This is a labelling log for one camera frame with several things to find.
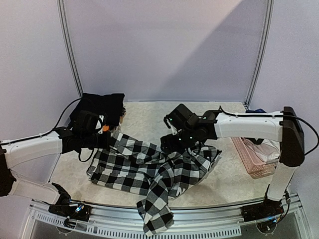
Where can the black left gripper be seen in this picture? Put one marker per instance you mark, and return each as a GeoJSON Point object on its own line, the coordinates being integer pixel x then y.
{"type": "Point", "coordinates": [106, 141]}

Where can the blue plaid garment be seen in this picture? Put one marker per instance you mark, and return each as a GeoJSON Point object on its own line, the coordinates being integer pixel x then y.
{"type": "Point", "coordinates": [257, 111]}

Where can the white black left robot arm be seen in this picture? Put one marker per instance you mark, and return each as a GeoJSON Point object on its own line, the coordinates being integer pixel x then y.
{"type": "Point", "coordinates": [16, 152]}

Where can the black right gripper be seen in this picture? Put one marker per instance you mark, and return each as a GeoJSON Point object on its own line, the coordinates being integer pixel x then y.
{"type": "Point", "coordinates": [168, 143]}

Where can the black white checked shirt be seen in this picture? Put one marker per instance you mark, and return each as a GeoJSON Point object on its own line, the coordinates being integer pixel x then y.
{"type": "Point", "coordinates": [141, 168]}

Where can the black t-shirt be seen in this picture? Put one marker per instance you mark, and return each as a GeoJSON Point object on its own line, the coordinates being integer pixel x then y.
{"type": "Point", "coordinates": [98, 104]}

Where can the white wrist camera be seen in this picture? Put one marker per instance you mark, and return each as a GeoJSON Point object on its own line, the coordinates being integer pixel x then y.
{"type": "Point", "coordinates": [169, 124]}
{"type": "Point", "coordinates": [100, 124]}

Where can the colourful patterned folded shorts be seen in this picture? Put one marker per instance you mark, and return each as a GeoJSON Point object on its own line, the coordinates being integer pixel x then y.
{"type": "Point", "coordinates": [113, 118]}

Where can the pink plastic laundry basket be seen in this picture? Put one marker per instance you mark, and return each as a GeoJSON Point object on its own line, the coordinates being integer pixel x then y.
{"type": "Point", "coordinates": [255, 167]}

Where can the right aluminium frame post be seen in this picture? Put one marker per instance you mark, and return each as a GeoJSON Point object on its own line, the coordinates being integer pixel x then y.
{"type": "Point", "coordinates": [261, 52]}

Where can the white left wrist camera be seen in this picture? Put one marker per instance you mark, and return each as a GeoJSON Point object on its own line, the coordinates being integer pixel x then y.
{"type": "Point", "coordinates": [100, 124]}

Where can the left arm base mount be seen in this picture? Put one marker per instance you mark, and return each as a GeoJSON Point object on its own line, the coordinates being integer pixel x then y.
{"type": "Point", "coordinates": [65, 208]}

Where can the aluminium frame post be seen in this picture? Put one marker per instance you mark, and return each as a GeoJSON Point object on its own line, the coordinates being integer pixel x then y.
{"type": "Point", "coordinates": [68, 46]}
{"type": "Point", "coordinates": [261, 52]}

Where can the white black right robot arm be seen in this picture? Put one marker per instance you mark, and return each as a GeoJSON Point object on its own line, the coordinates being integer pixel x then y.
{"type": "Point", "coordinates": [284, 127]}

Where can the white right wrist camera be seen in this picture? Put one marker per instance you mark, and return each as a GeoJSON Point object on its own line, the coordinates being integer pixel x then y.
{"type": "Point", "coordinates": [169, 124]}

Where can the left aluminium frame post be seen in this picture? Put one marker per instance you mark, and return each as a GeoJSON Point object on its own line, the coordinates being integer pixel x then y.
{"type": "Point", "coordinates": [68, 46]}

